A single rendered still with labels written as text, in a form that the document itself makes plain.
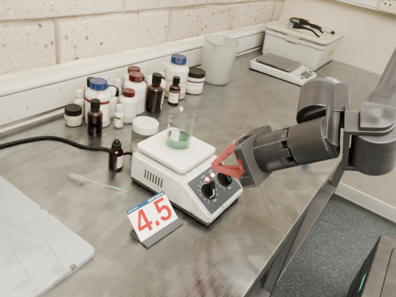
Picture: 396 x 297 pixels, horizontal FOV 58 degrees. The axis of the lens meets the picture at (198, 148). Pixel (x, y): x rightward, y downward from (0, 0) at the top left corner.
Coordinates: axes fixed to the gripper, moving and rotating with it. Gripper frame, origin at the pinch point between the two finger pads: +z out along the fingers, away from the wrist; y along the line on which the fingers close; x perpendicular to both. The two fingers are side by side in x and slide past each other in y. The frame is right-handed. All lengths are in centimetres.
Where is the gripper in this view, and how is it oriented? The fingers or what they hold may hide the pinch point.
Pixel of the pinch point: (216, 165)
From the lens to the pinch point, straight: 59.1
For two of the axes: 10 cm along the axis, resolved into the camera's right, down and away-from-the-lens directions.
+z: -7.4, 2.2, 6.4
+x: 3.9, 9.1, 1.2
